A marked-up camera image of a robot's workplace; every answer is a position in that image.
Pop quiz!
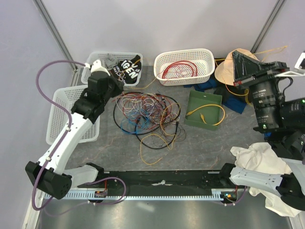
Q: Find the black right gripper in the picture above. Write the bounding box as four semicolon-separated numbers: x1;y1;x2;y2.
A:
231;50;288;129

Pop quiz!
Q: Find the yellow ethernet cable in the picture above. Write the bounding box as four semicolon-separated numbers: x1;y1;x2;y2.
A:
185;104;226;126

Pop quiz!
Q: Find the red wire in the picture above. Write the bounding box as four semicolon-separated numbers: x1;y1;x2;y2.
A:
121;93;174;132

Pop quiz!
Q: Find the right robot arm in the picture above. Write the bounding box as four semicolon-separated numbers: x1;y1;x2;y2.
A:
218;51;305;211

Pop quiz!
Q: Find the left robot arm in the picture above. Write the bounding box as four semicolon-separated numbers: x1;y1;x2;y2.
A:
25;67;123;199

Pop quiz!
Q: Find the beige bucket hat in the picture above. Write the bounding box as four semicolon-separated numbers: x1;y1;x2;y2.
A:
214;48;258;86

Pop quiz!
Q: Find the black garment under hat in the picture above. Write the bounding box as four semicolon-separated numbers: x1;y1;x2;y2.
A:
214;87;230;103

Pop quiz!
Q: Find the white oval perforated basket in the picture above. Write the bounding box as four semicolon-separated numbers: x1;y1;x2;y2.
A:
153;48;215;86

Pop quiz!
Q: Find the green rectangular tray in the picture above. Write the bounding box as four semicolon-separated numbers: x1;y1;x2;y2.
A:
184;90;225;131

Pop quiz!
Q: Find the white cloth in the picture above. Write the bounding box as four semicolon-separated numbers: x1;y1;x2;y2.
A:
230;142;301;217

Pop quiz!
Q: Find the black printed t-shirt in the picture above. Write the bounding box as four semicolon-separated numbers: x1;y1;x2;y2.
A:
110;55;142;86

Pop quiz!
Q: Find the white rectangular basket back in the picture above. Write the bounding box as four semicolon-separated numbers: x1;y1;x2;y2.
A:
86;51;143;89

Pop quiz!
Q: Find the white rectangular basket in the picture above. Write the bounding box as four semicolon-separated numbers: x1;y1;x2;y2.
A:
86;51;143;89
45;85;101;146

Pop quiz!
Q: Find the grey cloth in basket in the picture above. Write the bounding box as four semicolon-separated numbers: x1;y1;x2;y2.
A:
104;53;120;70

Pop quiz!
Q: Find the white rectangular basket left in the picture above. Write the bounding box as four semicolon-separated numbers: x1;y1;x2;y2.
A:
45;85;101;146

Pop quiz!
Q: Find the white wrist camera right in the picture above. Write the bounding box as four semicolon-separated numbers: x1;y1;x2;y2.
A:
295;51;305;71

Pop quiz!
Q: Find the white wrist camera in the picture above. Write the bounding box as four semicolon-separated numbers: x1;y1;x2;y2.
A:
85;59;110;76
295;51;305;71

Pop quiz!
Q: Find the aluminium corner post right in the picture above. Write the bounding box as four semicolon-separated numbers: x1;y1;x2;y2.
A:
251;0;286;53

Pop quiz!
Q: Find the aluminium corner post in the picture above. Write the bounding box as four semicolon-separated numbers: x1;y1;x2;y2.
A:
33;0;73;61
251;0;286;53

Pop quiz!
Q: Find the red cable in basket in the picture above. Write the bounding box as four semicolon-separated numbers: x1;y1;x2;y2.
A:
162;60;198;79

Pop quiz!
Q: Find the brown wire in pile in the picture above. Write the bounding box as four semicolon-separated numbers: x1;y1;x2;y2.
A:
133;100;187;147

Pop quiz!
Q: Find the white wire in pile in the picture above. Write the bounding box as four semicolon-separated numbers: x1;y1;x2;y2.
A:
115;93;182;120

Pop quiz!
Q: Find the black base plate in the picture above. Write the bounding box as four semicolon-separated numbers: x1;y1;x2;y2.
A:
78;170;244;195

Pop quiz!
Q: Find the thick black cable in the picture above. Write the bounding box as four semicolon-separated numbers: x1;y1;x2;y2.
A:
113;92;181;150

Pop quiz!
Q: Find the slotted cable duct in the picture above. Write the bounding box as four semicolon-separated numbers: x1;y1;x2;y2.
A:
63;188;237;201

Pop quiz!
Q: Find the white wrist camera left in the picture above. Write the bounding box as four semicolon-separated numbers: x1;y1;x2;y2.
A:
85;59;110;76

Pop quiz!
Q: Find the aluminium corner post left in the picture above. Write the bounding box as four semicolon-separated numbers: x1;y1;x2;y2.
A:
33;0;73;61

